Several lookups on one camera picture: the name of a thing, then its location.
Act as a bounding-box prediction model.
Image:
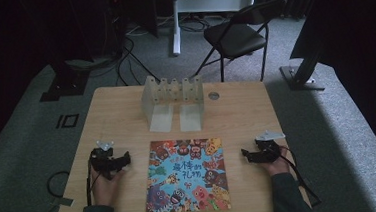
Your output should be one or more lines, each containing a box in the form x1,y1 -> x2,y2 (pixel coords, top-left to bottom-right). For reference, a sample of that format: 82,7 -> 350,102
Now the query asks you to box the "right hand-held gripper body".
252,128 -> 288,165

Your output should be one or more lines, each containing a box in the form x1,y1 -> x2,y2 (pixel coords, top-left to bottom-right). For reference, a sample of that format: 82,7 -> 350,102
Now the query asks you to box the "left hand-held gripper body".
87,139 -> 125,182

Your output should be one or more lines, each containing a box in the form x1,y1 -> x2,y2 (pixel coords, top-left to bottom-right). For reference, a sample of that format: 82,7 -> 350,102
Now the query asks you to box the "colourful picture book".
139,135 -> 233,212

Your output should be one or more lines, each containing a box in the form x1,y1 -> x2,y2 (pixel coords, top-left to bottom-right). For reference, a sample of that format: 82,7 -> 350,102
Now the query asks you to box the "translucent book rack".
139,71 -> 208,136

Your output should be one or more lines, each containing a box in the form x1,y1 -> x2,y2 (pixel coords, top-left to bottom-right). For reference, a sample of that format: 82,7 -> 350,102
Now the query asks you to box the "person's right hand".
258,144 -> 293,179

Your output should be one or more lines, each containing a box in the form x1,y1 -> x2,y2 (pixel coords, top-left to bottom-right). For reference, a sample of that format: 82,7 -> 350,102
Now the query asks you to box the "person's left hand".
89,163 -> 130,209

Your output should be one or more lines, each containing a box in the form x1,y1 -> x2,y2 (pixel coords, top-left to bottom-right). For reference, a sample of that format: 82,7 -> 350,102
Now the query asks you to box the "grey tape patch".
50,195 -> 76,209

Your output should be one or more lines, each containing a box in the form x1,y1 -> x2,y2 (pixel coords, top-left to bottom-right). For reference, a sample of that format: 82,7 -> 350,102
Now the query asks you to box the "round grey table grommet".
207,90 -> 221,102

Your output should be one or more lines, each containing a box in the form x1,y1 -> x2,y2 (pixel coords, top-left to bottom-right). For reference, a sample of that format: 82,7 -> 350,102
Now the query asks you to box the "black slanted stand with base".
278,50 -> 327,94

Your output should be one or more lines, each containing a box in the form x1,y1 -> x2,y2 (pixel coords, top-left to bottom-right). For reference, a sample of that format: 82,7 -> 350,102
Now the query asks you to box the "black stand with flat base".
36,57 -> 93,103

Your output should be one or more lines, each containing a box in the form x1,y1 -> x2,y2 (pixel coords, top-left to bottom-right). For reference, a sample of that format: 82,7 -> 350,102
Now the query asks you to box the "black folding chair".
187,0 -> 294,88

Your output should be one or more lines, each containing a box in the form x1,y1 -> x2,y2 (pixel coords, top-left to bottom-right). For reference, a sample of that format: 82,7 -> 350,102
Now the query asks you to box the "dark monitor panel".
285,0 -> 376,80

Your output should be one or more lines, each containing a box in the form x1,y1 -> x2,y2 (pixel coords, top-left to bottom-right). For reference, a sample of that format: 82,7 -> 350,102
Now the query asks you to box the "left hand-held gripper black cable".
82,157 -> 99,207

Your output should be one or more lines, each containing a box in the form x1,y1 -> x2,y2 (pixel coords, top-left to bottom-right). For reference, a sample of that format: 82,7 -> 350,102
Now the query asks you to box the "hand-held gripper black cable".
82,157 -> 99,207
277,142 -> 323,212

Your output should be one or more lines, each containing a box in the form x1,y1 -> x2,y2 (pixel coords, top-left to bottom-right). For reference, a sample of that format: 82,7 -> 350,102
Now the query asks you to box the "right hand-held gripper black cable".
277,142 -> 323,212

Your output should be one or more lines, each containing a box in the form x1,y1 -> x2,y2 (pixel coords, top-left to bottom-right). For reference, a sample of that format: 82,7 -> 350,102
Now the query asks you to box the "black looped floor cable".
44,169 -> 73,200

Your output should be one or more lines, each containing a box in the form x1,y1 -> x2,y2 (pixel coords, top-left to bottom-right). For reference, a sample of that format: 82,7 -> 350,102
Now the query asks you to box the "black floor cables bundle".
62,3 -> 215,92

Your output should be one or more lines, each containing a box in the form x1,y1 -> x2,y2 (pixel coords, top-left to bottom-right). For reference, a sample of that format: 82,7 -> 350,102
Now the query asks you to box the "white metal desk frame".
168,0 -> 264,58

